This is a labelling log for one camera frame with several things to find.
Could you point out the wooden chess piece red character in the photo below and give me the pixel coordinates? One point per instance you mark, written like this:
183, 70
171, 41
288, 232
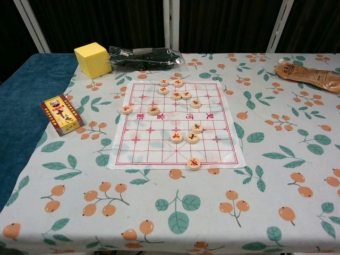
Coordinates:
176, 137
176, 95
194, 163
126, 109

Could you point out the brown sauce refill pouch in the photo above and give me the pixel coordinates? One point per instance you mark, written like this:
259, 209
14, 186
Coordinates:
313, 77

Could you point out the wooden chess piece black character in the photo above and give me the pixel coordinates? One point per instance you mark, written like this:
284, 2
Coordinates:
186, 94
193, 138
195, 103
164, 82
178, 83
163, 91
154, 110
197, 128

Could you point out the floral orange-fruit tablecloth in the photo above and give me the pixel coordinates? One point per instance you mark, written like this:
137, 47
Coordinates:
239, 212

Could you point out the yellow foam block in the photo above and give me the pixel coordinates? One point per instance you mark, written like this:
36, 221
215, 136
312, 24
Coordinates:
91, 62

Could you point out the black gloves in plastic bag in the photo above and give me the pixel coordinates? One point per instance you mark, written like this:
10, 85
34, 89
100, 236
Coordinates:
143, 59

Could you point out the black pleated curtain panel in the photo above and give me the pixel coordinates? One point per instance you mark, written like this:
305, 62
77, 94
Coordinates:
318, 26
106, 24
225, 24
10, 26

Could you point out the red yellow card box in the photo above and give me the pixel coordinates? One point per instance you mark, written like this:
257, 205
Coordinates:
62, 115

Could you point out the white metal frame post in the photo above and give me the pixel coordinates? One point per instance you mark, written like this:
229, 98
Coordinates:
280, 26
171, 26
33, 24

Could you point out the white chinese chess board sheet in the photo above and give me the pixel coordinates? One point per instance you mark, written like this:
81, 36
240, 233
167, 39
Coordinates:
159, 152

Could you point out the blue table cloth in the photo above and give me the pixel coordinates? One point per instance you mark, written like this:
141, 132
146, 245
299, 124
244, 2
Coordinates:
21, 119

